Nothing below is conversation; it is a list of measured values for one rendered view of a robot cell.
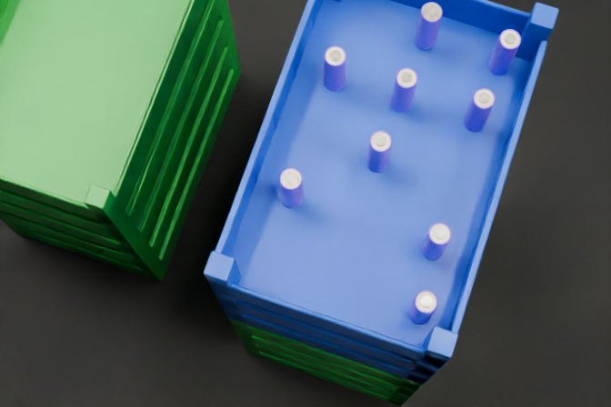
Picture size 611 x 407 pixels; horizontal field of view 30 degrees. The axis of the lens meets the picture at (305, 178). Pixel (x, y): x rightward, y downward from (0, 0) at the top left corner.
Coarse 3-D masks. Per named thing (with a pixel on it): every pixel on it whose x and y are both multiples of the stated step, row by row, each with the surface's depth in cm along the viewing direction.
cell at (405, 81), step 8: (400, 72) 93; (408, 72) 93; (400, 80) 93; (408, 80) 93; (416, 80) 93; (400, 88) 93; (408, 88) 93; (392, 96) 97; (400, 96) 95; (408, 96) 95; (392, 104) 98; (400, 104) 97; (408, 104) 97; (400, 112) 99
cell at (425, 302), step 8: (416, 296) 88; (424, 296) 88; (432, 296) 88; (416, 304) 88; (424, 304) 88; (432, 304) 88; (408, 312) 94; (416, 312) 89; (424, 312) 88; (432, 312) 88; (416, 320) 92; (424, 320) 92
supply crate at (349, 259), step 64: (320, 0) 100; (384, 0) 102; (448, 0) 98; (320, 64) 100; (384, 64) 100; (448, 64) 100; (512, 64) 100; (320, 128) 98; (384, 128) 98; (448, 128) 98; (512, 128) 96; (256, 192) 97; (320, 192) 97; (384, 192) 97; (448, 192) 97; (256, 256) 96; (320, 256) 96; (384, 256) 96; (448, 256) 95; (320, 320) 90; (384, 320) 94; (448, 320) 94
